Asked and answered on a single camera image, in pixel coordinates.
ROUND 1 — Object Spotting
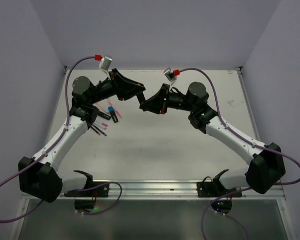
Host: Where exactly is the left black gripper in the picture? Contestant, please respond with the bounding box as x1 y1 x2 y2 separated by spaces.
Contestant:
89 68 145 105

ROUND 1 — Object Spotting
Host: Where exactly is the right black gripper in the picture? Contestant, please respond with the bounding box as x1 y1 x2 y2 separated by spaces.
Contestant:
140 83 196 114

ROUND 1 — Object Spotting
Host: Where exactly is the pink translucent highlighter pen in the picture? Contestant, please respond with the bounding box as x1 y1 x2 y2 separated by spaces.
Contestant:
107 99 123 119

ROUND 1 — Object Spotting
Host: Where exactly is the black blue highlighter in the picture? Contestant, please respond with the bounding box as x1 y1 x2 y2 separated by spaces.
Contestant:
108 106 119 123

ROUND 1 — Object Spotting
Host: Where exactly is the black orange highlighter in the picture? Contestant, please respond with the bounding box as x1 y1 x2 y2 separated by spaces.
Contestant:
136 83 146 105

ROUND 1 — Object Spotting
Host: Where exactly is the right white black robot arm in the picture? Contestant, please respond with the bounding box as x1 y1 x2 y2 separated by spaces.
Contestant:
137 82 285 197

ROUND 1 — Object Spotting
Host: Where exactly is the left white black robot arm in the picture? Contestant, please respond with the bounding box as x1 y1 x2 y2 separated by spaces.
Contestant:
18 68 145 203

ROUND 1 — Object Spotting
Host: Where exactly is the white yellow pen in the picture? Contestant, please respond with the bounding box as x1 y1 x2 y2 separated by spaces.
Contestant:
95 102 107 113

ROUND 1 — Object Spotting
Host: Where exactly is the black marker pen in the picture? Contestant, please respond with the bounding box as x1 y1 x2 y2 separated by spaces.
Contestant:
98 111 111 120

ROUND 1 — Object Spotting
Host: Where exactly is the dark pen with purple tip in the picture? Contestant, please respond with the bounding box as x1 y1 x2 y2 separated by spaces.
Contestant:
93 125 107 137

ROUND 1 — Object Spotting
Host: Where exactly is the dark pen with red tip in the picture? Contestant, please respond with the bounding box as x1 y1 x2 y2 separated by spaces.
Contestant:
90 126 101 136

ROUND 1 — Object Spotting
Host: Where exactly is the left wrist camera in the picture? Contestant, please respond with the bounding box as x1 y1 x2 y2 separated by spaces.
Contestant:
99 55 113 76

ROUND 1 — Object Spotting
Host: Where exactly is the aluminium mounting rail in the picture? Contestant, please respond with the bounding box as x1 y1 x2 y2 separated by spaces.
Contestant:
21 178 285 200

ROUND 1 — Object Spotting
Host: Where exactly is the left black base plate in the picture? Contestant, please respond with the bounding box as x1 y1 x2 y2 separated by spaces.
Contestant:
64 181 109 198

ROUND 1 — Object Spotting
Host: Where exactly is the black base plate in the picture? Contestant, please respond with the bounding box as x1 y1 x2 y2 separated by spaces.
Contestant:
64 181 109 198
196 181 242 198

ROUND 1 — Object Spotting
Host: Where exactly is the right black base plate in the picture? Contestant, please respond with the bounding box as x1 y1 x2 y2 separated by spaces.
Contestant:
196 181 242 198

